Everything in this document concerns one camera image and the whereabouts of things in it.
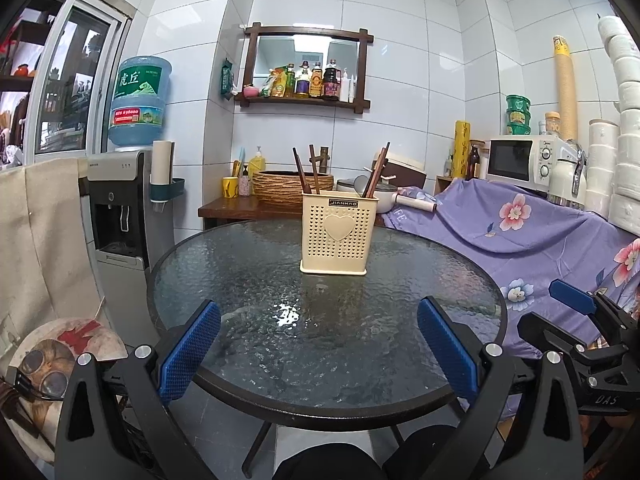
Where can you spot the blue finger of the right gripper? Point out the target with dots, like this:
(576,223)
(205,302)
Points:
(572,297)

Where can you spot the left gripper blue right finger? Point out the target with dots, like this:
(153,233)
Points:
(455,347)

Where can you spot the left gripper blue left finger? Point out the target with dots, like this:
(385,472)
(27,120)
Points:
(182,349)

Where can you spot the brown wooden chopstick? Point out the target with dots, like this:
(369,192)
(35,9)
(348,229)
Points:
(375,173)
(314,168)

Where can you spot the dark brown chopstick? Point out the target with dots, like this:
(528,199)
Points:
(380,169)

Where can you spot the metal spoon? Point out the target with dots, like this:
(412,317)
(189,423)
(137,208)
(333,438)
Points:
(361,184)

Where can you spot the purple floral cloth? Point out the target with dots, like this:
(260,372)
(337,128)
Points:
(524,243)

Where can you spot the white kettle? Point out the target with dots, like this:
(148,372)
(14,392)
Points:
(567,185)

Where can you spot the white microwave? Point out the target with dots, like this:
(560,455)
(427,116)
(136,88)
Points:
(527,161)

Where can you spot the water dispenser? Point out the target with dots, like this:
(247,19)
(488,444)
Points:
(130,236)

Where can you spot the beige cloth cover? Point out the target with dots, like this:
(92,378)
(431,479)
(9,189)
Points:
(45,267)

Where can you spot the wooden counter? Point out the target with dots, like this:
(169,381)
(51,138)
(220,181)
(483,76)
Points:
(228,210)

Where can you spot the paper cup stack holder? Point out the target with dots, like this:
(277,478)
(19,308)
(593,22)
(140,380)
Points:
(163,186)

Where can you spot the yellow cup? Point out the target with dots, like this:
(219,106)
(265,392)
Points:
(230,187)

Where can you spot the white frying pan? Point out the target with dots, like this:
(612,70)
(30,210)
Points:
(388,196)

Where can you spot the cream perforated utensil holder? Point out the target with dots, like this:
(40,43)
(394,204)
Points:
(337,232)

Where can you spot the woven basket sink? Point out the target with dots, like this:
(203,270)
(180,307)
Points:
(278,188)

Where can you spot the rice cooker brown white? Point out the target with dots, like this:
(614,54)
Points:
(403,171)

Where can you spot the yellow roll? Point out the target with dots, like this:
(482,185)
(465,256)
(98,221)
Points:
(462,144)

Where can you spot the yellow soap bottle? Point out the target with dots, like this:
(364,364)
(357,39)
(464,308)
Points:
(257,163)

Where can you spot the brass faucet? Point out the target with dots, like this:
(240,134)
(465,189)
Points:
(321,160)

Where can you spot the blue water bottle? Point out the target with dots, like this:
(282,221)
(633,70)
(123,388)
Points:
(138,106)

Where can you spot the window frame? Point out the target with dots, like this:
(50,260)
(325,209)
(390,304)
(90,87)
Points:
(74,81)

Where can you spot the wooden wall shelf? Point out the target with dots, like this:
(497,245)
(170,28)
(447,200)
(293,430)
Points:
(305,65)

